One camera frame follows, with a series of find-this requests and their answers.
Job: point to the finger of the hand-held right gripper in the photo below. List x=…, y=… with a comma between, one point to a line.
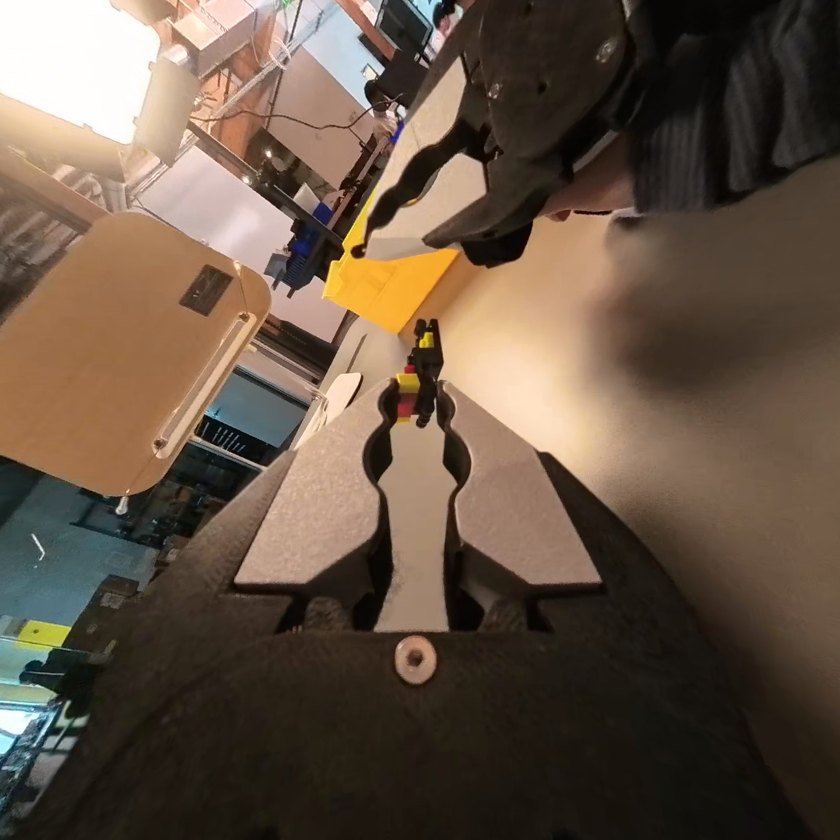
x=400, y=249

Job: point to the grey metal box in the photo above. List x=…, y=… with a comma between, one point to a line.
x=164, y=111

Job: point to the white rounded board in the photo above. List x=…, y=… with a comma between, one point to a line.
x=342, y=394

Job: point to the bright light panel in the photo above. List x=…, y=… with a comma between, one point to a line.
x=65, y=59

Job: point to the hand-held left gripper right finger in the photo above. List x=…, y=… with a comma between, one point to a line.
x=525, y=518

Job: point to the black red yellow lego assembly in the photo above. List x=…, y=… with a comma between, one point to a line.
x=426, y=358

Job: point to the blue plastic rack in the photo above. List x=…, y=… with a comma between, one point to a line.
x=305, y=259

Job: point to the yellow plastic bin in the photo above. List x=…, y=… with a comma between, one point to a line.
x=394, y=289

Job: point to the black monitor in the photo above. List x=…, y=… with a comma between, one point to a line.
x=403, y=23

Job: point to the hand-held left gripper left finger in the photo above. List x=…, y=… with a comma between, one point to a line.
x=308, y=518

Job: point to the person's right hand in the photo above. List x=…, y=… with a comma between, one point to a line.
x=600, y=193

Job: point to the plywood panel with slot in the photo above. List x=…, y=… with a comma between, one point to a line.
x=118, y=367

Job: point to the yellow box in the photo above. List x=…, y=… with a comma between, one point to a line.
x=43, y=635

